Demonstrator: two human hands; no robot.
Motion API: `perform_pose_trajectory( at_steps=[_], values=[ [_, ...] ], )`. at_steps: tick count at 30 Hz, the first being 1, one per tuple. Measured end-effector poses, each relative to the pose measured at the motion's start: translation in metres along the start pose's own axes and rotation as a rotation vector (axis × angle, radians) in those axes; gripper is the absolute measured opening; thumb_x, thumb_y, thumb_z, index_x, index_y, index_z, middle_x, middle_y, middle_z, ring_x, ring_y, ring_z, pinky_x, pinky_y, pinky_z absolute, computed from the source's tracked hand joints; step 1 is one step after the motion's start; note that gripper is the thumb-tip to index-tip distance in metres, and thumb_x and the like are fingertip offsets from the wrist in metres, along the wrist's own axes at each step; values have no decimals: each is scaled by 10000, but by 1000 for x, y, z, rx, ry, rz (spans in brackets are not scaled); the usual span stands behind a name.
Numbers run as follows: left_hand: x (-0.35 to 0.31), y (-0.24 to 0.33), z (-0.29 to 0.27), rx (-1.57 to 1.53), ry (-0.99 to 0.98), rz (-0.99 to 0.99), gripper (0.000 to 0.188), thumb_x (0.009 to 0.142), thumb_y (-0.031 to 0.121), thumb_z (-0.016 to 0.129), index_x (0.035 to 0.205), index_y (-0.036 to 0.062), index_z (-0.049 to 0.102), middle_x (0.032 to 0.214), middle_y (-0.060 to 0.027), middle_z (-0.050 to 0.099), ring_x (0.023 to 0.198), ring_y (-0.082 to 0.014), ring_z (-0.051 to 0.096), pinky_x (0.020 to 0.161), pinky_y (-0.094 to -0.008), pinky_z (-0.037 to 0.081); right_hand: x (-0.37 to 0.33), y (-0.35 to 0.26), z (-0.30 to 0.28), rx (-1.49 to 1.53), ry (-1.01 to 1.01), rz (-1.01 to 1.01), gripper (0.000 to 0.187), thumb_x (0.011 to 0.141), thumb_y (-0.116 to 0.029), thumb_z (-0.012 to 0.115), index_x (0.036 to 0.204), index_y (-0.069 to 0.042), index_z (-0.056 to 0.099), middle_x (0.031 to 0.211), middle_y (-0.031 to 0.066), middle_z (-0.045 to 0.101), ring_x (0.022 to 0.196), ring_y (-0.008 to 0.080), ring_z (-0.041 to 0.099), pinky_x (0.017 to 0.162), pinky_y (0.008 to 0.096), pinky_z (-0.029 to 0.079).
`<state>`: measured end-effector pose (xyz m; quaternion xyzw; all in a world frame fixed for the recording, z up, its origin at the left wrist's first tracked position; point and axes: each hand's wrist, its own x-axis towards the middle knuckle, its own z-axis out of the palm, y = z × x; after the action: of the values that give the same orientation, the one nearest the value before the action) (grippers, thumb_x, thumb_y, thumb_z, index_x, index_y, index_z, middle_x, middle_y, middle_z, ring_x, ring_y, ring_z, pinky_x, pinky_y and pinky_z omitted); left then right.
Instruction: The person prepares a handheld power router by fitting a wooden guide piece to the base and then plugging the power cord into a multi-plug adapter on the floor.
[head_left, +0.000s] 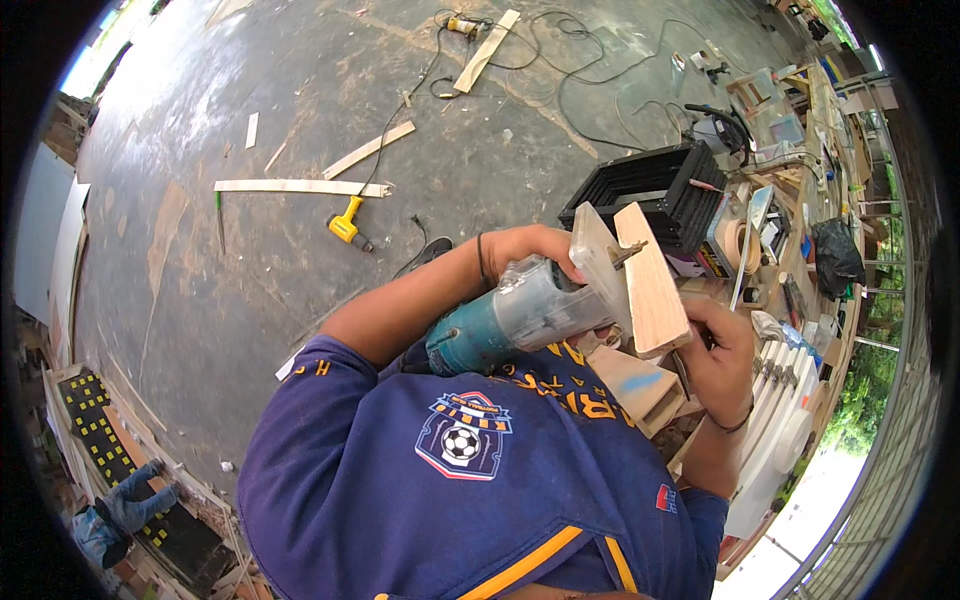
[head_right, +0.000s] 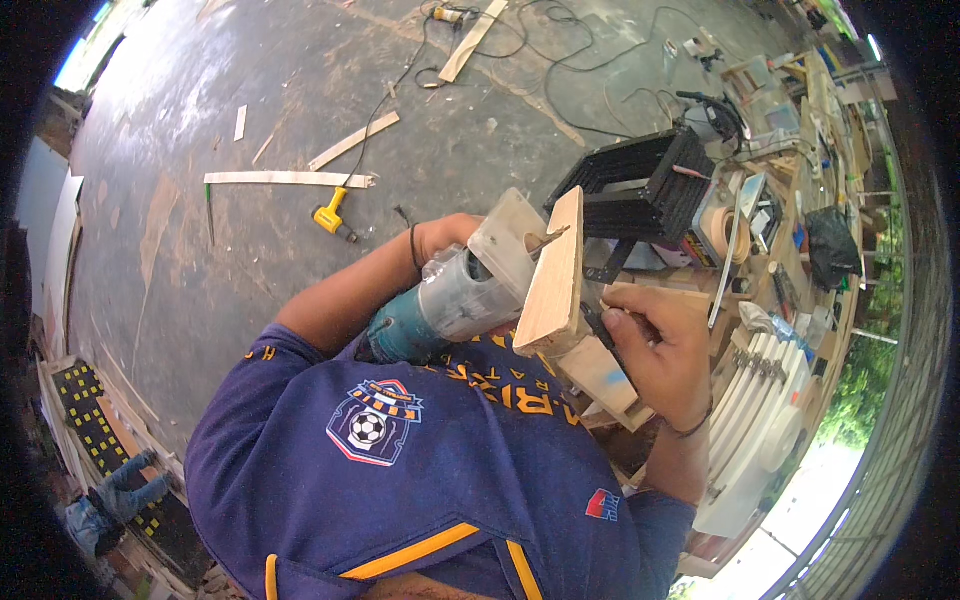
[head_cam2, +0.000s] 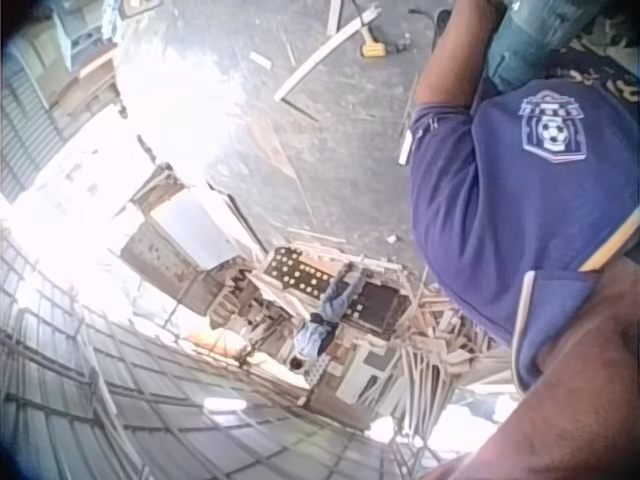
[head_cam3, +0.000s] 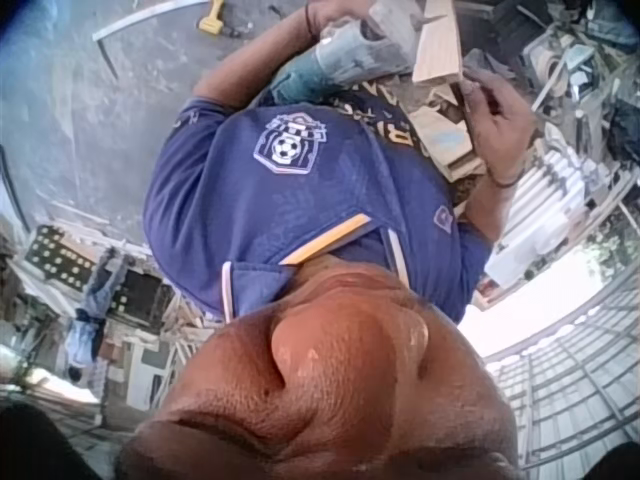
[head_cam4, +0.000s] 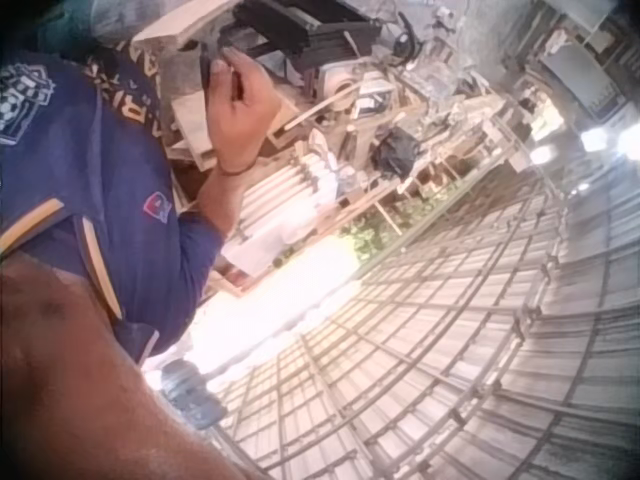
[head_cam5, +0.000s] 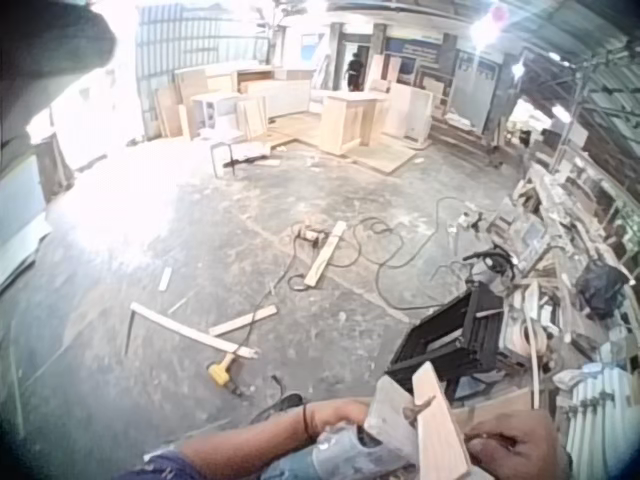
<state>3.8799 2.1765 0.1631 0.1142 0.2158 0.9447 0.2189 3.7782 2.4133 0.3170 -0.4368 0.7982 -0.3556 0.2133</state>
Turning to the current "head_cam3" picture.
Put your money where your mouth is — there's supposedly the thin black left bracelet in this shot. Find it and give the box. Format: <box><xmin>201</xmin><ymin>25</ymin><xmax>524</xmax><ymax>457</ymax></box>
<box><xmin>302</xmin><ymin>1</ymin><xmax>319</xmax><ymax>40</ymax></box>

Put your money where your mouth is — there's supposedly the black perforated board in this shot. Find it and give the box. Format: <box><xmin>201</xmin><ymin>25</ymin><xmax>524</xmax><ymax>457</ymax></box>
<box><xmin>23</xmin><ymin>223</ymin><xmax>99</xmax><ymax>282</ymax></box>

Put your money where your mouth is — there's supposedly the heap of workshop clutter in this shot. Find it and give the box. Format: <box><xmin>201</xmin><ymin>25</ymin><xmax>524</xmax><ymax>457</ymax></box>
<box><xmin>462</xmin><ymin>0</ymin><xmax>640</xmax><ymax>169</ymax></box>

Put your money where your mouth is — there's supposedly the heap of wood offcuts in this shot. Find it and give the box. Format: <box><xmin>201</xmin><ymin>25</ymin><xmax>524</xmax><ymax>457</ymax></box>
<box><xmin>407</xmin><ymin>82</ymin><xmax>489</xmax><ymax>184</ymax></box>

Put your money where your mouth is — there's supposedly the pile of wooden slats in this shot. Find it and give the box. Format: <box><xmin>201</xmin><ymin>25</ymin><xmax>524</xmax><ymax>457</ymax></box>
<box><xmin>148</xmin><ymin>292</ymin><xmax>224</xmax><ymax>406</ymax></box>

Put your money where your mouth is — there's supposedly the light wooden plank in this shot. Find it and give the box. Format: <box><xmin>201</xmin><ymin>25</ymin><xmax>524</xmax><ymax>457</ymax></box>
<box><xmin>411</xmin><ymin>0</ymin><xmax>465</xmax><ymax>86</ymax></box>

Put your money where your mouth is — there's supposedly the thin black right bracelet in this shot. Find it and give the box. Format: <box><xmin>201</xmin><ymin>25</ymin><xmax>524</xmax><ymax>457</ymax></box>
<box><xmin>486</xmin><ymin>165</ymin><xmax>527</xmax><ymax>190</ymax></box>

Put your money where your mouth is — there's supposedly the person's right hand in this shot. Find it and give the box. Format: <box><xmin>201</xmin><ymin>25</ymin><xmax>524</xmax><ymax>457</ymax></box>
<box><xmin>458</xmin><ymin>67</ymin><xmax>540</xmax><ymax>180</ymax></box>

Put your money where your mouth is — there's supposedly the white corrugated metal sheet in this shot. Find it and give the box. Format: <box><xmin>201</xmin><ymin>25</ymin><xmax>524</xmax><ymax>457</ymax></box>
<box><xmin>483</xmin><ymin>147</ymin><xmax>604</xmax><ymax>289</ymax></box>

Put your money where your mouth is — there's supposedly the teal grey power grinder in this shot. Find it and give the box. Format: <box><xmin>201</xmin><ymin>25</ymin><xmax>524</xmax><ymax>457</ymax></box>
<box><xmin>268</xmin><ymin>9</ymin><xmax>424</xmax><ymax>107</ymax></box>

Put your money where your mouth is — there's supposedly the thin black bracelet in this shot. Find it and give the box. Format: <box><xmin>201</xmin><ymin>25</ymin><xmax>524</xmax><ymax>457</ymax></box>
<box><xmin>486</xmin><ymin>165</ymin><xmax>527</xmax><ymax>190</ymax></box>
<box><xmin>302</xmin><ymin>1</ymin><xmax>319</xmax><ymax>40</ymax></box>

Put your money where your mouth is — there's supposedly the white cabinet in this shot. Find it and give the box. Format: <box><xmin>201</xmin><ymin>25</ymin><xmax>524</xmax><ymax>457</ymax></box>
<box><xmin>122</xmin><ymin>338</ymin><xmax>177</xmax><ymax>414</ymax></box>

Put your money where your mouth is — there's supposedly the white metal strip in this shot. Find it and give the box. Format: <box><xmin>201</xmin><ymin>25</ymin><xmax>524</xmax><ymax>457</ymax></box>
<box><xmin>91</xmin><ymin>0</ymin><xmax>211</xmax><ymax>43</ymax></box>

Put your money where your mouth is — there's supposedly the person's left hand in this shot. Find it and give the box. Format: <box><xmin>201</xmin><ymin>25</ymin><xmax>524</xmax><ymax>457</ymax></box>
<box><xmin>308</xmin><ymin>0</ymin><xmax>384</xmax><ymax>40</ymax></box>

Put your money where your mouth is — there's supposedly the yellow handled tool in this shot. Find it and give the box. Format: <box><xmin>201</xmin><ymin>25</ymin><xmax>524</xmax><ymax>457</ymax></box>
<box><xmin>196</xmin><ymin>0</ymin><xmax>227</xmax><ymax>37</ymax></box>

